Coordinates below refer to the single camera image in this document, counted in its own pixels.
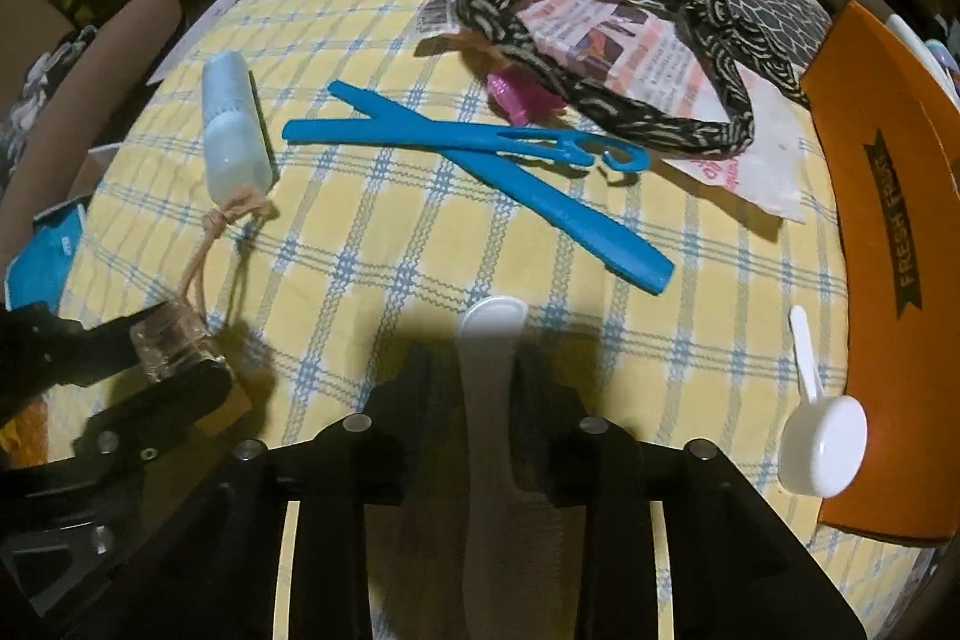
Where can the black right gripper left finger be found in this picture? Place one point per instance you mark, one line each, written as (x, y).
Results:
(361, 460)

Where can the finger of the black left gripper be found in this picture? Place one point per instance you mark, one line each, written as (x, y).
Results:
(148, 424)
(39, 350)

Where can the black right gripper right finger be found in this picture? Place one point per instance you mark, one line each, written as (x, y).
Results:
(736, 569)

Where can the glass perfume bottle wooden cap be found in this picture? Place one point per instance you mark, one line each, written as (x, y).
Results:
(175, 339)

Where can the white measuring scoop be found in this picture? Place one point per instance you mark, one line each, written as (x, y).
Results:
(824, 441)

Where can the white plastic comb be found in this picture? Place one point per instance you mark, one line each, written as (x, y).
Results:
(521, 566)

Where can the blue plastic hanger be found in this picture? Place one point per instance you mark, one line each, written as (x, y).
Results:
(618, 247)
(573, 148)

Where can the pale blue plastic bottle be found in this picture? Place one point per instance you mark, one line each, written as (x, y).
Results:
(234, 148)

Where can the brown armchair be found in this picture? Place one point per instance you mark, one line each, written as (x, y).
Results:
(120, 56)

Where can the yellow blue plaid tablecloth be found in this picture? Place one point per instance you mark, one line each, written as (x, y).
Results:
(371, 247)

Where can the orange cardboard box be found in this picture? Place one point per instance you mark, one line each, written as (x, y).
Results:
(889, 135)

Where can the zebra pattern fabric headband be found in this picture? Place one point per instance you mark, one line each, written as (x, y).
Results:
(663, 73)

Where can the white tissue box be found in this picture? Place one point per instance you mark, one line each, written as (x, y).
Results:
(933, 55)

